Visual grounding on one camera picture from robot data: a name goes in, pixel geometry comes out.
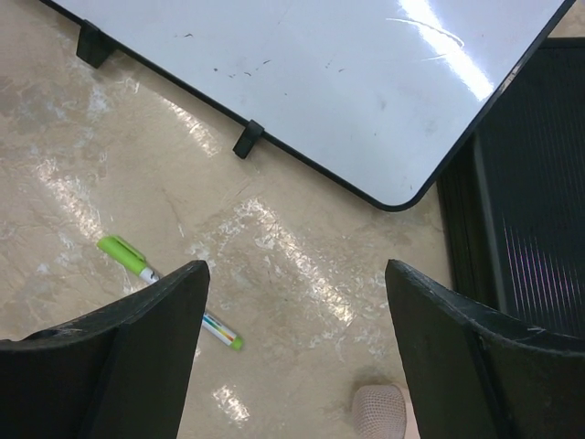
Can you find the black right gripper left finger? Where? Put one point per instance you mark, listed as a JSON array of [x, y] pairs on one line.
[[120, 371]]

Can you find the pink beige cylinder toy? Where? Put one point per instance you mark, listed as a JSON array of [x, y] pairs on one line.
[[384, 411]]

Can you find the white whiteboard black frame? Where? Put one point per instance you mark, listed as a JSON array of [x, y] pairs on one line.
[[376, 95]]

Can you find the white green whiteboard marker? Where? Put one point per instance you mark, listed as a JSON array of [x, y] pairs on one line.
[[210, 323]]

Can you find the green marker cap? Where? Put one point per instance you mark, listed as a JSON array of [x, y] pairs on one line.
[[123, 252]]

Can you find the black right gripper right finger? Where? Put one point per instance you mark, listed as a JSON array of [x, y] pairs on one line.
[[474, 372]]

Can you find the black ribbed board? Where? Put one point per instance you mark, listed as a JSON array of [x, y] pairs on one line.
[[512, 198]]

